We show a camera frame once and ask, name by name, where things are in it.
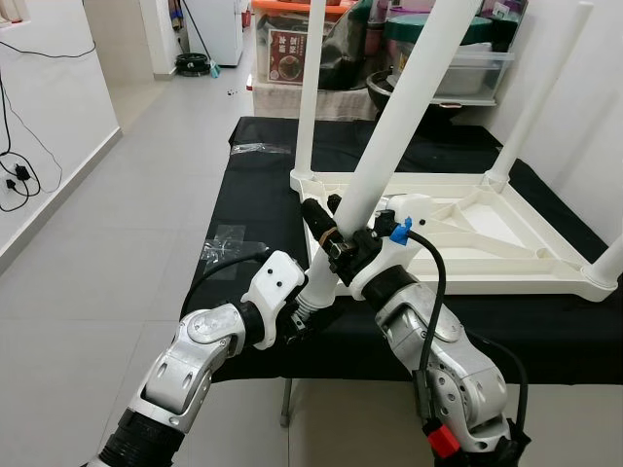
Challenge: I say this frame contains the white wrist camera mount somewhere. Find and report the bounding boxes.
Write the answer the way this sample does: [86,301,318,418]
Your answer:
[240,250,308,349]
[348,193,434,298]

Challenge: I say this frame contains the black bag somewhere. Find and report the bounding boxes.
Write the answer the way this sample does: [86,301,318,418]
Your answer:
[321,0,376,90]

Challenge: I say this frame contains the black tablecloth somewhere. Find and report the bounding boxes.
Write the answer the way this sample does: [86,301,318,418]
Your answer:
[180,117,623,385]

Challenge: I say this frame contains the black round bowl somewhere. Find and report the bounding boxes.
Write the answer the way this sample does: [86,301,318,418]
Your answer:
[365,68,488,123]

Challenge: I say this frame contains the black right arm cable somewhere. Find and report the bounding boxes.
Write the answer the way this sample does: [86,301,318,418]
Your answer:
[394,222,449,429]

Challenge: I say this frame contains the clear plastic storage box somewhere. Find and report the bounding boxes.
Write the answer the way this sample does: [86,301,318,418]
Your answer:
[428,44,515,103]

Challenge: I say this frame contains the black charger cable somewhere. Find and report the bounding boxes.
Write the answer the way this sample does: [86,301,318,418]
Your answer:
[0,39,64,213]

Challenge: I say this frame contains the green round lid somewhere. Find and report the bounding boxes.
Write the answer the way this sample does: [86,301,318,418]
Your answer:
[382,10,497,48]

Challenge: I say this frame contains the beige woven bench cover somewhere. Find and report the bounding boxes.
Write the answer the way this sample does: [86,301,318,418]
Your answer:
[251,83,381,123]

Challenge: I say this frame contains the white refrigerator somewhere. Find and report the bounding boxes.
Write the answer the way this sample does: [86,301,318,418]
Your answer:
[200,0,244,67]

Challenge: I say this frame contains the clear tape cross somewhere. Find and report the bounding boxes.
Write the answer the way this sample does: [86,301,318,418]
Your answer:
[200,224,249,264]

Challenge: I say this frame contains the black floor cleaning device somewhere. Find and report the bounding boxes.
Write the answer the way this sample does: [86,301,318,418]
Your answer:
[175,54,217,77]

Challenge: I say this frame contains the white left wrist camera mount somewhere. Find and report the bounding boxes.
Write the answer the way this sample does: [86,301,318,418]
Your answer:
[240,250,308,349]

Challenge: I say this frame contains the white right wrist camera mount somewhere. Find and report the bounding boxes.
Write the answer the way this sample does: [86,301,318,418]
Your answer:
[348,193,434,298]

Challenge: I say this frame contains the red picture box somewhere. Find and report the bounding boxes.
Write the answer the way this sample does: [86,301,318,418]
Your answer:
[255,8,327,89]

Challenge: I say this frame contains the white plastic table top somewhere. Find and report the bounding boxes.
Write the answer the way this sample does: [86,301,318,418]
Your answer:
[290,170,619,298]

